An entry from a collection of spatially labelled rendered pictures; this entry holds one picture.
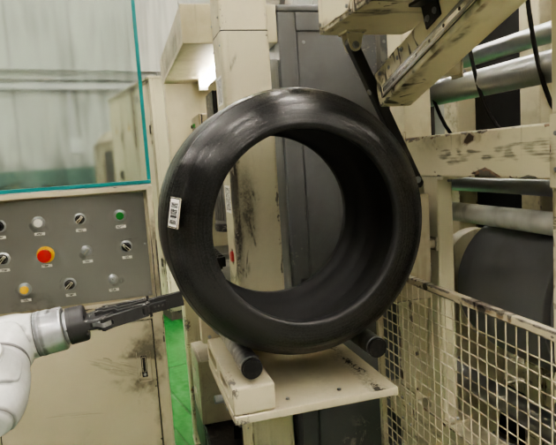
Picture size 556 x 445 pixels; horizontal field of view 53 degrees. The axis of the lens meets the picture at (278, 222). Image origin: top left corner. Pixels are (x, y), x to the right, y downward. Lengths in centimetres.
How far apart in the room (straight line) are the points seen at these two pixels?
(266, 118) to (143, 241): 84
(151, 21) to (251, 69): 962
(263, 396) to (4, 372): 49
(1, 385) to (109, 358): 84
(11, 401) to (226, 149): 58
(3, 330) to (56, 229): 70
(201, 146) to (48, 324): 46
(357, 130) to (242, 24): 50
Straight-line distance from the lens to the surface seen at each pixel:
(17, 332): 118
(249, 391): 118
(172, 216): 110
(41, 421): 194
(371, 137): 118
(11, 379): 107
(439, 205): 163
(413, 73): 137
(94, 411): 192
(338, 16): 142
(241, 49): 150
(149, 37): 1100
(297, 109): 113
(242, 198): 147
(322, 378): 135
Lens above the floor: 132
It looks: 7 degrees down
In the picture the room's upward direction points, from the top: 4 degrees counter-clockwise
